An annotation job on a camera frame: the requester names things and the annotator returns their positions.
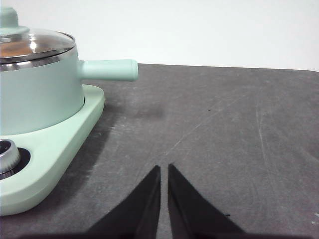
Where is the green breakfast machine base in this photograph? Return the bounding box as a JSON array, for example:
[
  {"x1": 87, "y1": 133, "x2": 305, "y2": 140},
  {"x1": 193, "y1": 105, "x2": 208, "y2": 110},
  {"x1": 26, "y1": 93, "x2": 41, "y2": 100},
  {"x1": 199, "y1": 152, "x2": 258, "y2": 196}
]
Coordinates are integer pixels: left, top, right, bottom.
[{"x1": 0, "y1": 84, "x2": 105, "y2": 217}]

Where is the green steamer pot with handle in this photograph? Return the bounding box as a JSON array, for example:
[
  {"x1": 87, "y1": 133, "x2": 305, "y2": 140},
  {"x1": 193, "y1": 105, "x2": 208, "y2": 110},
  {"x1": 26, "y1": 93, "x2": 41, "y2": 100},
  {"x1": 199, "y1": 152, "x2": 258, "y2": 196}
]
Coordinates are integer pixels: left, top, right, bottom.
[{"x1": 0, "y1": 47, "x2": 139, "y2": 136}]

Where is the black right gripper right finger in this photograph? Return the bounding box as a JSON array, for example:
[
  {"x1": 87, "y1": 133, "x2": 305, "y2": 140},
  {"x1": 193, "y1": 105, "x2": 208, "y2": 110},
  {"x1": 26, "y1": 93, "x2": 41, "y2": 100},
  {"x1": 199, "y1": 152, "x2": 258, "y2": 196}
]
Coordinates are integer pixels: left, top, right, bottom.
[{"x1": 167, "y1": 163, "x2": 246, "y2": 235}]

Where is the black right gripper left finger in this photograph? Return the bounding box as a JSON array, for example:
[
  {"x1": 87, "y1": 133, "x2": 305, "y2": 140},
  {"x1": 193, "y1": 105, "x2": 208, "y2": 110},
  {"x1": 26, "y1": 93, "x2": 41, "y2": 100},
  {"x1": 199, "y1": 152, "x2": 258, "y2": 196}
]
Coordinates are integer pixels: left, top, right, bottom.
[{"x1": 87, "y1": 165, "x2": 161, "y2": 235}]

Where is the glass lid with green knob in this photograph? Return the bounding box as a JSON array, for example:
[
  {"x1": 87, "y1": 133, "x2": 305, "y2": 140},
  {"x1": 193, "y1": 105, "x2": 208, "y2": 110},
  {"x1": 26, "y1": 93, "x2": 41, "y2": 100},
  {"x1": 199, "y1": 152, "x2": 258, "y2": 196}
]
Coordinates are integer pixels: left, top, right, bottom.
[{"x1": 0, "y1": 6, "x2": 76, "y2": 67}]

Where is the silver control knob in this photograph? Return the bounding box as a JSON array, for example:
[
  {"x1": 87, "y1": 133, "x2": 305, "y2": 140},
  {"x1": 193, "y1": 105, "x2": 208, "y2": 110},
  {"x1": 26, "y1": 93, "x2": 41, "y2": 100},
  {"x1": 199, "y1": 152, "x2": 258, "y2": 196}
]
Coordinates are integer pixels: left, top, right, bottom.
[{"x1": 0, "y1": 139, "x2": 21, "y2": 180}]

